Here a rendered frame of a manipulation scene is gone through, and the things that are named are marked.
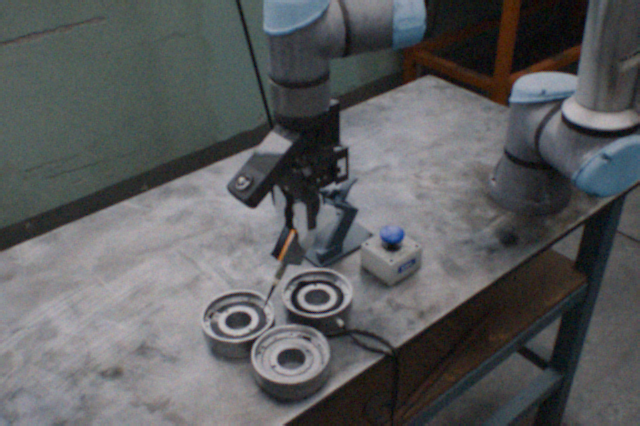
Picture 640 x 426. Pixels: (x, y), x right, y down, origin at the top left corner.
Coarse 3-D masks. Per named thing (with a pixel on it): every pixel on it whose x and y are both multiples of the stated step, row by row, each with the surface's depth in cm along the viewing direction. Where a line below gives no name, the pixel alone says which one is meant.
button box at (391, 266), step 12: (372, 240) 110; (408, 240) 110; (372, 252) 108; (384, 252) 108; (396, 252) 108; (408, 252) 108; (420, 252) 109; (372, 264) 109; (384, 264) 107; (396, 264) 106; (408, 264) 108; (420, 264) 111; (384, 276) 108; (396, 276) 108
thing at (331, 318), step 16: (304, 272) 105; (320, 272) 106; (336, 272) 105; (288, 288) 104; (304, 288) 104; (320, 288) 104; (288, 304) 100; (304, 304) 101; (304, 320) 98; (320, 320) 98; (336, 320) 99
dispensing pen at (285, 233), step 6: (282, 228) 96; (288, 228) 96; (294, 228) 97; (282, 234) 96; (288, 234) 95; (282, 240) 96; (276, 246) 96; (282, 246) 96; (276, 252) 96; (276, 258) 96; (282, 264) 97; (288, 264) 97; (276, 270) 98; (282, 270) 97; (276, 276) 98; (282, 276) 98; (276, 282) 98; (270, 294) 99; (264, 306) 99
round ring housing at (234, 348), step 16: (208, 304) 100; (224, 304) 101; (272, 304) 99; (224, 320) 99; (240, 320) 101; (256, 320) 98; (272, 320) 97; (208, 336) 95; (256, 336) 94; (224, 352) 95; (240, 352) 95
